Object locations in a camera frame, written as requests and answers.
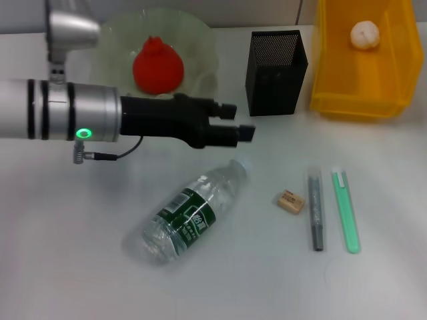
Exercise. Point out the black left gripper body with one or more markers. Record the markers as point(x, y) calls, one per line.
point(160, 116)

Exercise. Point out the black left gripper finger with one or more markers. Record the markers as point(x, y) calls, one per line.
point(230, 136)
point(225, 110)

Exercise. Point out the red round fruit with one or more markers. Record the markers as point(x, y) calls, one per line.
point(158, 66)

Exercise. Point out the clear green-label water bottle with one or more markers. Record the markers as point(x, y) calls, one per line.
point(187, 213)

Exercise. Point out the small beige eraser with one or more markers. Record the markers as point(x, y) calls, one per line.
point(291, 201)

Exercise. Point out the grey pen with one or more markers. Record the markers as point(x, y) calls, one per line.
point(316, 213)

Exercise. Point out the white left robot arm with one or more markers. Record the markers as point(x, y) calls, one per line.
point(60, 110)

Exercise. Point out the black mesh pen holder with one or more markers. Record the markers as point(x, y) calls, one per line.
point(277, 83)

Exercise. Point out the clear glass fruit plate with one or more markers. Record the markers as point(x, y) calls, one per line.
point(197, 43)

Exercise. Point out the yellow plastic bin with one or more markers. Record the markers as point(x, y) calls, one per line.
point(360, 86)

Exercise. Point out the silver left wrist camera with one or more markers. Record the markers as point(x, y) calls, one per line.
point(70, 31)

